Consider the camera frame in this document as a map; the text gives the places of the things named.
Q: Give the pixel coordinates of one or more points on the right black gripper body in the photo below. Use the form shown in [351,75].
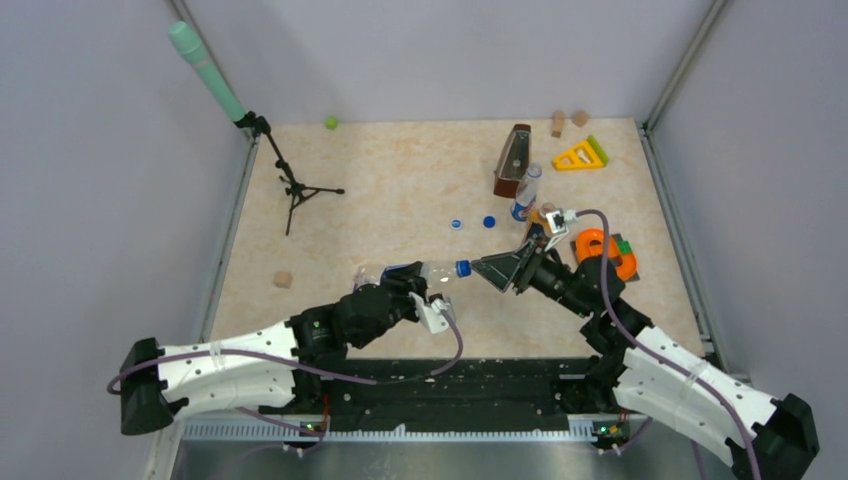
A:
[536,263]

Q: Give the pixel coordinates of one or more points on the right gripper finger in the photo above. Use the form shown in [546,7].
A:
[503,280]
[506,262]

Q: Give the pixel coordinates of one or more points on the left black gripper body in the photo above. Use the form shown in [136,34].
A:
[403,306]

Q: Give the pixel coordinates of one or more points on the orange juice bottle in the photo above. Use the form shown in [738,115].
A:
[539,227]

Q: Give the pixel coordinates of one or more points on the blue labelled white jar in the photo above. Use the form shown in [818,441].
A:
[435,273]

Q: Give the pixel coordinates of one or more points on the clear crushed plastic bottle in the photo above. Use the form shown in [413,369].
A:
[526,193]

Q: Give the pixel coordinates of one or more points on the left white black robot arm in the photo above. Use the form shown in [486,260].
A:
[270,367]

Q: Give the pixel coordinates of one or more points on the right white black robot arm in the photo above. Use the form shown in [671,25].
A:
[643,370]

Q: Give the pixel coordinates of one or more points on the orange toy tape dispenser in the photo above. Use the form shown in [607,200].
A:
[590,242]

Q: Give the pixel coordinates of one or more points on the brown metronome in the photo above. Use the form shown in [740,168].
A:
[513,161]

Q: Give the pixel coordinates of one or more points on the beige wooden cube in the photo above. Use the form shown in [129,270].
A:
[282,279]

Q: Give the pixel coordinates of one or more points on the yellow triangle toy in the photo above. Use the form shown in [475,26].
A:
[587,154]

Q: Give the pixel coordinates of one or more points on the tall wooden block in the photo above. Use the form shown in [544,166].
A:
[558,123]

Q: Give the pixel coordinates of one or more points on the small wooden cube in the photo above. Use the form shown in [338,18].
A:
[580,118]

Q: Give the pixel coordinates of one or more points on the black microphone tripod stand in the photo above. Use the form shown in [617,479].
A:
[298,192]

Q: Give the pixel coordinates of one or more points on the mint green microphone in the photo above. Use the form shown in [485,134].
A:
[191,48]

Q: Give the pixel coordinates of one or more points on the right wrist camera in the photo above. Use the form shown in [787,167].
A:
[559,222]

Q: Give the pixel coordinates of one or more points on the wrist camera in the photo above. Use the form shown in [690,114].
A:
[559,222]
[435,314]

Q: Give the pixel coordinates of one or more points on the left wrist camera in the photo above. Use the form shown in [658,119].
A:
[435,314]

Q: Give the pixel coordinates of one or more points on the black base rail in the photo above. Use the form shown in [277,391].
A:
[485,395]

